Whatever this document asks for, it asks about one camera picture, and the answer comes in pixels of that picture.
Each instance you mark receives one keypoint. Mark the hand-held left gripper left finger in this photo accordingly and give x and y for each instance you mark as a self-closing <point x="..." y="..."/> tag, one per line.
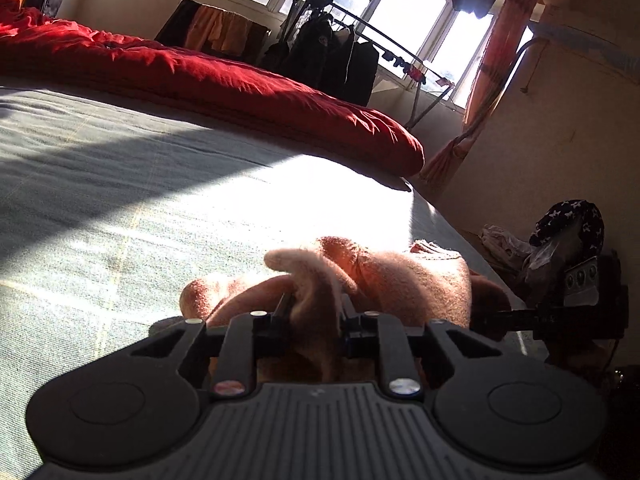
<point x="280" y="322"/>

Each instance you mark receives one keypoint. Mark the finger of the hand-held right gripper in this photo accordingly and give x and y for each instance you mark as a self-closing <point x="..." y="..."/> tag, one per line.
<point x="505" y="321"/>

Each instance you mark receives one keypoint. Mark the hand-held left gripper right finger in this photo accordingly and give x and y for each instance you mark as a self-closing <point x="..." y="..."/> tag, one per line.
<point x="352" y="332"/>

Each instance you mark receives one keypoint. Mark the orange knit sweater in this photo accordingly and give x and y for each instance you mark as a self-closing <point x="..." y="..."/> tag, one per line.
<point x="400" y="280"/>

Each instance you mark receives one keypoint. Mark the pile of pale clothes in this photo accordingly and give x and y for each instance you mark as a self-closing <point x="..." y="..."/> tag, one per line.
<point x="505" y="242"/>

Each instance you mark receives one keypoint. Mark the metal clothes rack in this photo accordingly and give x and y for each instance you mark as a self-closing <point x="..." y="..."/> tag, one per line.
<point x="413" y="105"/>

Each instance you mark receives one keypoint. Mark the clear plastic bag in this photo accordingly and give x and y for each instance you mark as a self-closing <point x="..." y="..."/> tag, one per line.
<point x="550" y="260"/>

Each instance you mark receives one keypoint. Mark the black star-print cloth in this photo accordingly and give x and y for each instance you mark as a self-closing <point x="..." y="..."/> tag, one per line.
<point x="575" y="217"/>

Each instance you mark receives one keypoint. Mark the bed with grey-green sheet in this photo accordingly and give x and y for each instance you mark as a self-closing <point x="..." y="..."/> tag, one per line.
<point x="100" y="185"/>

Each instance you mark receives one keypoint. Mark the red duvet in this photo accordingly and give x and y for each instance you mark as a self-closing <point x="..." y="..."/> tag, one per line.
<point x="200" y="70"/>

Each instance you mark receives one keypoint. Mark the row of small hanging socks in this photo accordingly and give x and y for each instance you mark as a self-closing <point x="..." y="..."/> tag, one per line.
<point x="405" y="67"/>

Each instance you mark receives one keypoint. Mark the orange curtain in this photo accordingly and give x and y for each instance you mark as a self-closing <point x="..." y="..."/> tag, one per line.
<point x="500" y="50"/>

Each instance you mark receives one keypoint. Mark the black jacket with badge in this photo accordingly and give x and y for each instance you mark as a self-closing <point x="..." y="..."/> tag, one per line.
<point x="315" y="45"/>

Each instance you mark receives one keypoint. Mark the orange draped garment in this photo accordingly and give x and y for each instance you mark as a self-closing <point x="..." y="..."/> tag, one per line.
<point x="220" y="27"/>

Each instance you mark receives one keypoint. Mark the window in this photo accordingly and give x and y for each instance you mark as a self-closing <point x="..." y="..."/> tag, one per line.
<point x="415" y="25"/>

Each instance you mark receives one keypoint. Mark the dark draped garment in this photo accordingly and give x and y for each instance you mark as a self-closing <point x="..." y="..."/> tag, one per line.
<point x="172" y="25"/>

